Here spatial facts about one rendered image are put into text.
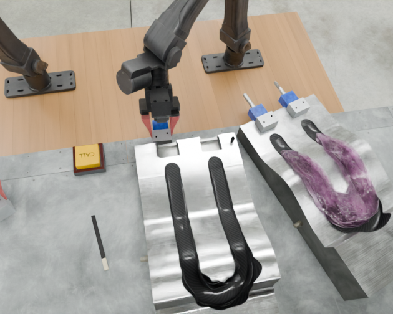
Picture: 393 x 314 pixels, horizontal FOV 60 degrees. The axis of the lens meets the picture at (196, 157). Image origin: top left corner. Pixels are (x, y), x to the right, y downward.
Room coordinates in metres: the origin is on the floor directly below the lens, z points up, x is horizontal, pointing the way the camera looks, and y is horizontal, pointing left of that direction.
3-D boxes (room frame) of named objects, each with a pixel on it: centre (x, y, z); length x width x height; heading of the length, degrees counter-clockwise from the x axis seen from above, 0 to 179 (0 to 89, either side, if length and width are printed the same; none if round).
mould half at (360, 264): (0.39, -0.36, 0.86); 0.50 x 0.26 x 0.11; 36
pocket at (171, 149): (0.39, 0.07, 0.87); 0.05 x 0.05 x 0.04; 19
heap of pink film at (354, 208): (0.39, -0.35, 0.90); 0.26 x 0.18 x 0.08; 36
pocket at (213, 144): (0.42, -0.03, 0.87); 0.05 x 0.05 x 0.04; 19
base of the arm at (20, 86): (0.58, 0.49, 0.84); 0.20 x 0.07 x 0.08; 110
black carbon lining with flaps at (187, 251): (0.21, -0.05, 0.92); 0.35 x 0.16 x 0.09; 19
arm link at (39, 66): (0.57, 0.49, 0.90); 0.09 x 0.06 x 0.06; 85
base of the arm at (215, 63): (0.79, -0.07, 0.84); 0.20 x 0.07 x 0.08; 110
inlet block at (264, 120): (0.57, -0.15, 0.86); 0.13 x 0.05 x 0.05; 36
